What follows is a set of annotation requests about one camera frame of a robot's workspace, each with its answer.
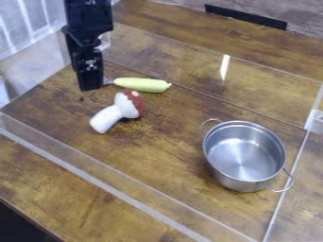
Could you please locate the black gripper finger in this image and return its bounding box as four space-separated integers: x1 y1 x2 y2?
73 50 105 91

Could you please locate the clear acrylic triangle stand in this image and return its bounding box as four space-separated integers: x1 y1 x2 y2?
99 32 111 51

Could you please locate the white red plush mushroom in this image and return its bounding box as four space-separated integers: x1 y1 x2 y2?
90 89 145 133

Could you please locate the clear acrylic enclosure wall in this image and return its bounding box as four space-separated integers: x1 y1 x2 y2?
0 18 323 242

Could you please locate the silver metal pot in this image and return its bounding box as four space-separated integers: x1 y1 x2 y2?
199 118 294 193

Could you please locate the black bar on table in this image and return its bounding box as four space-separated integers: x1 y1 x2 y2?
205 4 289 30

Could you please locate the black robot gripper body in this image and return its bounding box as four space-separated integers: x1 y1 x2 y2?
62 0 114 61

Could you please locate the spoon with yellow handle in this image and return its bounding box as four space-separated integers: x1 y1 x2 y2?
105 78 173 94

